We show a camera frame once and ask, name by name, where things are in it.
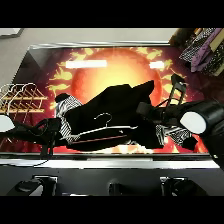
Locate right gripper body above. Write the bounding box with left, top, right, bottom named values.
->
left=135, top=101, right=166, bottom=122

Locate black white dotted garment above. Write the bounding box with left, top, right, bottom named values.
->
left=179, top=27, right=216, bottom=63

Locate heap of clothes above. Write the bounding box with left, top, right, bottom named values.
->
left=168, top=27, right=224, bottom=78

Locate silver frame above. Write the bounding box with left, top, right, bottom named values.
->
left=0, top=155, right=224, bottom=197

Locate purple garment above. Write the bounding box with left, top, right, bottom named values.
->
left=190, top=29, right=224, bottom=73

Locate black cable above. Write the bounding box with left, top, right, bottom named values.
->
left=0, top=159, right=50, bottom=168

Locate black shirt with striped sleeves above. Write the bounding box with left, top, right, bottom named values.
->
left=54, top=79, right=198, bottom=153

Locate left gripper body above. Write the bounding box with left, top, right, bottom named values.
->
left=47, top=118, right=64, bottom=141

